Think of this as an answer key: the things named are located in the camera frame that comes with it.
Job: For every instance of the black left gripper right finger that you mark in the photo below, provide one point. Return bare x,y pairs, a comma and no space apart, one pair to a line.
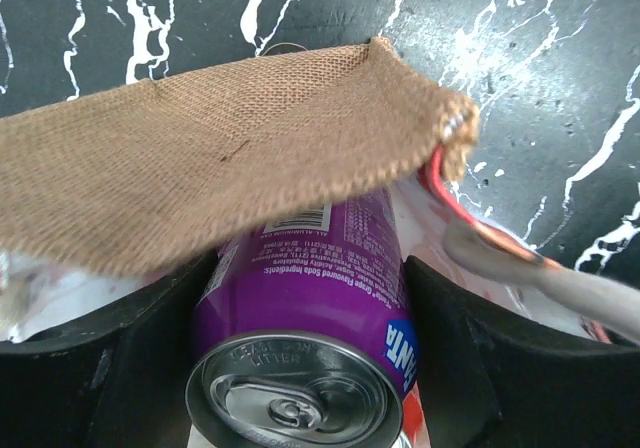
490,378

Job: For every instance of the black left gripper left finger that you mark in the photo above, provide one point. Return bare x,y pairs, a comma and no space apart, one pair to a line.
113,378

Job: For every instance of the brown canvas bag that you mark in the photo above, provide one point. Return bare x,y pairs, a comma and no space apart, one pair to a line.
145,177

